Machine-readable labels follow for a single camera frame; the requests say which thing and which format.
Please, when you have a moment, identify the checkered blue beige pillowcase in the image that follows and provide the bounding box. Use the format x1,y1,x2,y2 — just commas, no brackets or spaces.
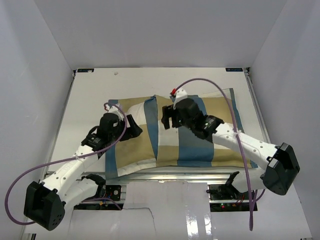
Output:
104,95,244,179

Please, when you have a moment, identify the white pillow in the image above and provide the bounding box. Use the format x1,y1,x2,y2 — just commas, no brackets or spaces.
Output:
127,102,147,126

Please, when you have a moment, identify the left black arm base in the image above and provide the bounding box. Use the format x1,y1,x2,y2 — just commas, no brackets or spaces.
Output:
81,173,122,201

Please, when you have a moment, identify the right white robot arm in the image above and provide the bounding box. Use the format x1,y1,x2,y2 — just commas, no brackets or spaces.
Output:
161,98,300,200

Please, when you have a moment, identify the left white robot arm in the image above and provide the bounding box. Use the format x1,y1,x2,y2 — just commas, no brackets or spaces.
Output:
23,113,143,231

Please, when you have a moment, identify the right blue corner label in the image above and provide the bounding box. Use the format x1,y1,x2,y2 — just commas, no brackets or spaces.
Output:
225,67,243,72

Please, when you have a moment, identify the blue corner label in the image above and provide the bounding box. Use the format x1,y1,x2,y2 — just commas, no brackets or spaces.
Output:
225,67,243,72
76,68,95,73

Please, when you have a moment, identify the left blue corner label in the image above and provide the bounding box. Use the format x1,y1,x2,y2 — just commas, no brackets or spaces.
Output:
76,68,95,73

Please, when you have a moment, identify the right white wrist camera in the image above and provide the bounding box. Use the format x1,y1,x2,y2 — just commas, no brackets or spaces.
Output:
170,87,188,105

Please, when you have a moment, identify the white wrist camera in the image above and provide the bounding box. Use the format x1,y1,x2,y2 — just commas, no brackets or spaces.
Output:
103,102,125,120
170,87,188,105

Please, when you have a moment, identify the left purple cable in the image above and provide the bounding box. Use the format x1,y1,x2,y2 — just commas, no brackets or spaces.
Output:
4,102,128,226

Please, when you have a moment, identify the purple cable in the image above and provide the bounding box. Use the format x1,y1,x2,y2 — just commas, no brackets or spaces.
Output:
174,78,266,231
4,102,128,226

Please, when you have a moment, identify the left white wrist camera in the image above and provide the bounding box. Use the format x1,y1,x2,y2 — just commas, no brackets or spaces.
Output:
103,102,125,120

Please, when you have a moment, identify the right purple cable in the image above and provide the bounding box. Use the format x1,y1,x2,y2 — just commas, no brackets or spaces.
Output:
174,78,266,231

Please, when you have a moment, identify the aluminium frame rail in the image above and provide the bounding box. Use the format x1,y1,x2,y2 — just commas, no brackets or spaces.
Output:
243,67,270,143

